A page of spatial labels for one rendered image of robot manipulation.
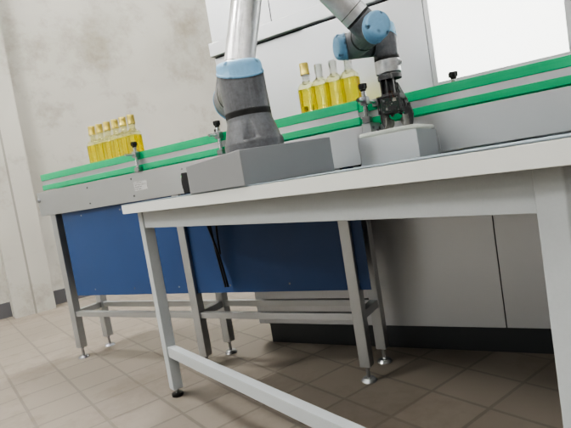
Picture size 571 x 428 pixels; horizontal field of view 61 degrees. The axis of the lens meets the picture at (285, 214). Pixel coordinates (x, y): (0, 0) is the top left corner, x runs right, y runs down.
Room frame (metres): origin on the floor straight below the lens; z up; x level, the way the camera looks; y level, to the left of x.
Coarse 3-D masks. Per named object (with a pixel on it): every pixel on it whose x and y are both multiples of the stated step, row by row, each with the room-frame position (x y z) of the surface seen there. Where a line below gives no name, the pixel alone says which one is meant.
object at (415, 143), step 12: (396, 132) 1.35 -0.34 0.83; (408, 132) 1.33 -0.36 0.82; (420, 132) 1.35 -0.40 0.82; (432, 132) 1.47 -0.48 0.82; (360, 144) 1.40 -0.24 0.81; (372, 144) 1.39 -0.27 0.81; (384, 144) 1.37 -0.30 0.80; (396, 144) 1.35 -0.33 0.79; (408, 144) 1.33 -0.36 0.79; (420, 144) 1.33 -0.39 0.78; (432, 144) 1.46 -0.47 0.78; (360, 156) 1.41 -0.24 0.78; (372, 156) 1.39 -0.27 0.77; (384, 156) 1.37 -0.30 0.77; (396, 156) 1.35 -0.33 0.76; (408, 156) 1.34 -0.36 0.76; (420, 156) 1.32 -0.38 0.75
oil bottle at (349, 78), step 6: (342, 72) 1.75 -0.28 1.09; (348, 72) 1.73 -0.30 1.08; (354, 72) 1.73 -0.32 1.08; (342, 78) 1.74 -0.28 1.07; (348, 78) 1.73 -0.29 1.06; (354, 78) 1.73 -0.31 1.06; (342, 84) 1.75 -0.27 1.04; (348, 84) 1.73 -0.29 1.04; (354, 84) 1.72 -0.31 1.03; (342, 90) 1.75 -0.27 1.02; (348, 90) 1.74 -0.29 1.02; (354, 90) 1.72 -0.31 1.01; (342, 96) 1.75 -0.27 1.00; (348, 96) 1.74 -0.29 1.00; (354, 96) 1.73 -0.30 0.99; (360, 96) 1.75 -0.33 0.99
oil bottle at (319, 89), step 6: (318, 78) 1.80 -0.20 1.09; (324, 78) 1.79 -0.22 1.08; (312, 84) 1.80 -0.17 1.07; (318, 84) 1.79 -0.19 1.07; (324, 84) 1.78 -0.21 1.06; (312, 90) 1.81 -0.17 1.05; (318, 90) 1.79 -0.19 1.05; (324, 90) 1.78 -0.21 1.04; (318, 96) 1.79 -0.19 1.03; (324, 96) 1.78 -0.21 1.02; (318, 102) 1.80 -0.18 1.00; (324, 102) 1.78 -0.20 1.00; (318, 108) 1.80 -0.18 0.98
